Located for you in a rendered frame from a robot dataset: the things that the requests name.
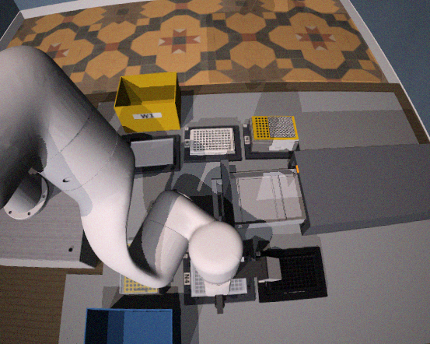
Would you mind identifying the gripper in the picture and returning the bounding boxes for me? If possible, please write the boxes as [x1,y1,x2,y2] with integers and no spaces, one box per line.
[203,280,231,314]

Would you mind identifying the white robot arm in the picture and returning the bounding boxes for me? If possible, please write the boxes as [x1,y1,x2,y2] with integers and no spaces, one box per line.
[0,45,281,288]

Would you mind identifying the blue bin with label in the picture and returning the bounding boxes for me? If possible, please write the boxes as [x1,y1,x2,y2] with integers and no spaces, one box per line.
[84,308,181,344]

